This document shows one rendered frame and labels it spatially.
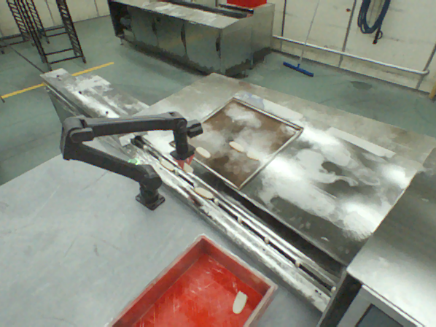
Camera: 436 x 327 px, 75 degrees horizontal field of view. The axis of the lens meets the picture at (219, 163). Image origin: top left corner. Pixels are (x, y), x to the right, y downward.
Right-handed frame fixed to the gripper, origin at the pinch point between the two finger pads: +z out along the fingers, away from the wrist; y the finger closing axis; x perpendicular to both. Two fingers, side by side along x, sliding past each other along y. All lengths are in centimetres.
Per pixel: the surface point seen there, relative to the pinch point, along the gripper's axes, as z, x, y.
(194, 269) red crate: 10.9, -36.9, -27.7
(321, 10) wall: 23, 141, 369
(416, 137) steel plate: 15, -67, 116
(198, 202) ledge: 7.4, -16.2, -6.8
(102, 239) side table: 10.7, 0.0, -45.4
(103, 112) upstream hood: 1, 78, -2
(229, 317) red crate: 11, -58, -31
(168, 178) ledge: 7.3, 6.0, -6.9
